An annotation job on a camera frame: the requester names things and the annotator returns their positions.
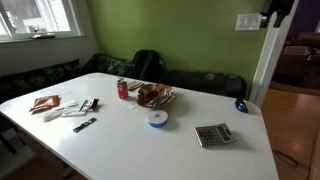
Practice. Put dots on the small device on windowsill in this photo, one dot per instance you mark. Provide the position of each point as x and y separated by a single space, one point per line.
41 34

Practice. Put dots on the white framed window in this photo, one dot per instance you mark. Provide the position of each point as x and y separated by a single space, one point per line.
36 15

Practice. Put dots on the red soda can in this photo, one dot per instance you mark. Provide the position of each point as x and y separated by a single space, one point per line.
122 90

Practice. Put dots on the brown leaf-shaped bowl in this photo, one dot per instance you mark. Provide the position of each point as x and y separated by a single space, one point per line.
145 96

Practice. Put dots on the dark floral bench cushion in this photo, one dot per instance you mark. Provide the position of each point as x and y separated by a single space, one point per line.
33 80
108 65
206 83

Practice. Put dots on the small white sachet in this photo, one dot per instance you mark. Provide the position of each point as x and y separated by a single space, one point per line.
52 115

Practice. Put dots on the tan flat case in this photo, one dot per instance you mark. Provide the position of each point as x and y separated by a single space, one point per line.
135 85

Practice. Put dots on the blue round object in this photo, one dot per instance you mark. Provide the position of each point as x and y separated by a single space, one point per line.
241 106

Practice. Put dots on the brown wooden cabinet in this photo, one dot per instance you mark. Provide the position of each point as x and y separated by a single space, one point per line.
293 65

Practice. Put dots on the grey desk calculator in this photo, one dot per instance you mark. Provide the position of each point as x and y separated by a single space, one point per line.
215 134

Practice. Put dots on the black flat strip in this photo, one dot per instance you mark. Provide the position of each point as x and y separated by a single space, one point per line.
84 125

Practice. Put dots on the black backpack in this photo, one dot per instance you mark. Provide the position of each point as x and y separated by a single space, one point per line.
147 65

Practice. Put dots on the orange snack packet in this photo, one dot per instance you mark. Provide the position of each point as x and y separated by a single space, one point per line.
45 103

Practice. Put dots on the wooden table base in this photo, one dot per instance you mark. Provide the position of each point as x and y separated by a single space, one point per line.
46 155

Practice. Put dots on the white paper napkin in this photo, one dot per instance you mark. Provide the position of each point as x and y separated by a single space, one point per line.
130 105

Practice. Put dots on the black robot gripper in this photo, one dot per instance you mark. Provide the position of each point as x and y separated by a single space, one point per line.
278 8

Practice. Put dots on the white door frame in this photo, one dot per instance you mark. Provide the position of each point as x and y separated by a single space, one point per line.
268 63

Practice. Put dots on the white wall switch plate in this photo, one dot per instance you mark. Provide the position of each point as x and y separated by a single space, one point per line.
248 22

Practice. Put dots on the flat white packet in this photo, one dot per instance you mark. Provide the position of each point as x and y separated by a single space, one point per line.
73 113

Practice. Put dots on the long white sachet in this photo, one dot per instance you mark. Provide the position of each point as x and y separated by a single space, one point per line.
65 105

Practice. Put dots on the silver packet in bowl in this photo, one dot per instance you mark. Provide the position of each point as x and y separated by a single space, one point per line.
160 99

